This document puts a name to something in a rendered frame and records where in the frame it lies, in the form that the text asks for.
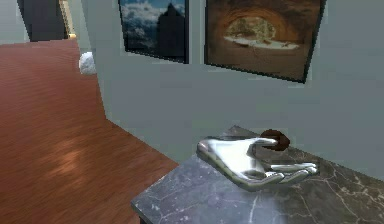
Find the dark doorway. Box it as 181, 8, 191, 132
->
17, 0, 69, 43

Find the framed cloudy sky picture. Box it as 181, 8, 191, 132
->
117, 0, 190, 65

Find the white round lump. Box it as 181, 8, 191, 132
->
78, 51, 97, 76

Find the dark brown round object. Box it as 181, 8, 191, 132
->
259, 129, 291, 152

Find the silver hand sculpture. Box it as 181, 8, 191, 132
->
196, 136, 319, 193

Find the dark marble table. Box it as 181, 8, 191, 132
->
130, 125, 384, 224

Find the framed brown cave picture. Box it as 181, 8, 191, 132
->
203, 0, 327, 84

